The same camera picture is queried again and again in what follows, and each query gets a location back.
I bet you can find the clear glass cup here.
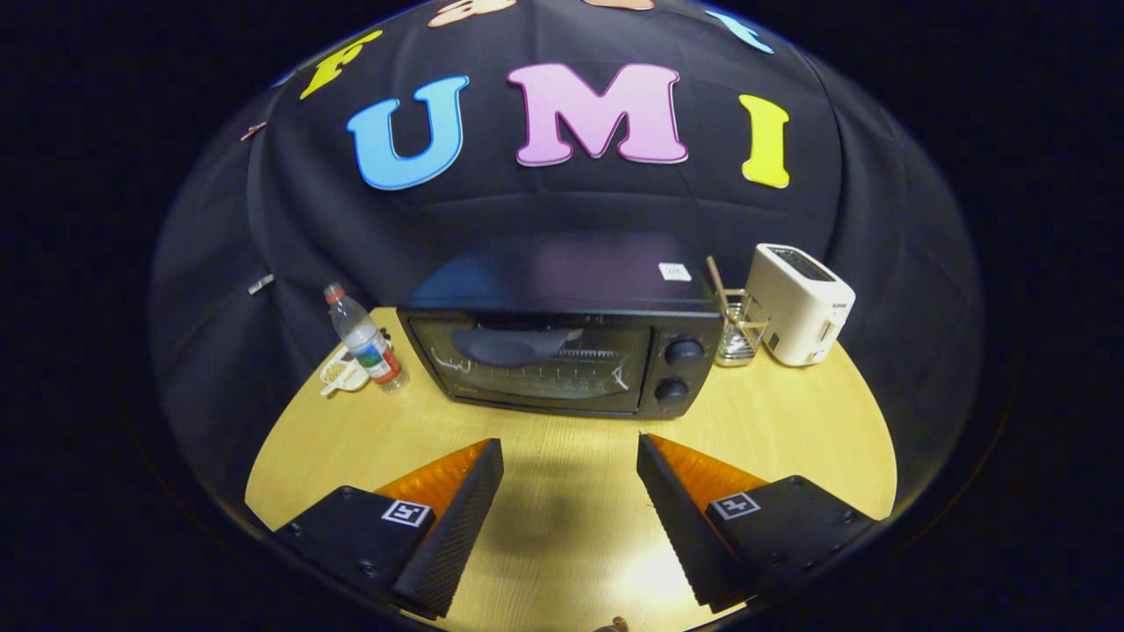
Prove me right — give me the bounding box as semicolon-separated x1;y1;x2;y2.
716;290;769;367

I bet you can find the black toaster oven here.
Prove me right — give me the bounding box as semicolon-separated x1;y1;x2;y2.
397;233;723;419

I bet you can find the white bread toaster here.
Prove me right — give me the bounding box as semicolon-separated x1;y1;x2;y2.
745;243;857;367

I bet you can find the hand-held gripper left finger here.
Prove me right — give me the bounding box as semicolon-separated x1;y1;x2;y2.
274;437;505;620

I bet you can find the clear plastic water bottle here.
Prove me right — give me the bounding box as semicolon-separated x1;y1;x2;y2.
323;283;409;393

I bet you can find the wooden stick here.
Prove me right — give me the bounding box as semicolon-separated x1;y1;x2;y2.
707;256;747;330

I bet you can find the black backdrop cloth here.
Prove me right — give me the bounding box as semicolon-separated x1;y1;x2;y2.
149;0;984;528

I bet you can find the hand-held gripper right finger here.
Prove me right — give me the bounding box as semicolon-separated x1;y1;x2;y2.
637;433;879;614

